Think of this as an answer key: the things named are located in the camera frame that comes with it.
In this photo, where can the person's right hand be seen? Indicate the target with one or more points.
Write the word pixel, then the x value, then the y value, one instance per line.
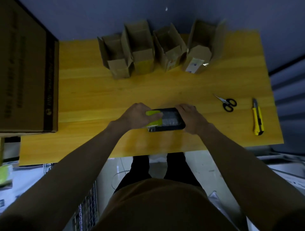
pixel 194 120

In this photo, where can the person's left hand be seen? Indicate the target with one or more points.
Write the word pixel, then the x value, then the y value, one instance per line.
pixel 133 117

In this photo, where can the black cardboard box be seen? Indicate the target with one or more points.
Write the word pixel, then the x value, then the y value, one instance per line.
pixel 171 121

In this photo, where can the yellow tape roll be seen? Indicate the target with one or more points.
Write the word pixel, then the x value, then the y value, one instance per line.
pixel 156 123

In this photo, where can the small carton yellow tape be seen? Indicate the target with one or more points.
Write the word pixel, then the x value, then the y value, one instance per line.
pixel 143 57

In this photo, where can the brown box with white label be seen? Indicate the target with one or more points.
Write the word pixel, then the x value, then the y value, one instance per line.
pixel 199 54

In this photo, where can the small carton red label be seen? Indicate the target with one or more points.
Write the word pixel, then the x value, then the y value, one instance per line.
pixel 171 56

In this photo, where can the person's right forearm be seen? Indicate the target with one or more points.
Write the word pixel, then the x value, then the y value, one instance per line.
pixel 250 176

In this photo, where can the person's left forearm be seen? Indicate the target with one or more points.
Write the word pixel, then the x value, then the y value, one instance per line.
pixel 59 180

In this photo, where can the person's black trousers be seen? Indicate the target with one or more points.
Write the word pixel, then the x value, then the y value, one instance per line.
pixel 140 171

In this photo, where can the person's brown shirt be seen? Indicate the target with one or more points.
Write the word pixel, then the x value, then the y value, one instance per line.
pixel 162 207

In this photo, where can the yellow utility knife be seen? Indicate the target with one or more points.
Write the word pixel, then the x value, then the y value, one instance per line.
pixel 258 121

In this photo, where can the grey pleated curtain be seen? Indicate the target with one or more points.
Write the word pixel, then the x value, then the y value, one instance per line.
pixel 290 100

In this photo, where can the white metal rack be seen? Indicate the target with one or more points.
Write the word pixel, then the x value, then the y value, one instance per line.
pixel 290 176

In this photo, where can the large flat brown carton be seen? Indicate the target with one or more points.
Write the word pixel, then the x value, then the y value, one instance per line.
pixel 23 78

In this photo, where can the yellow-green packet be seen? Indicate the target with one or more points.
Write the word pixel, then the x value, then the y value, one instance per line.
pixel 6 175

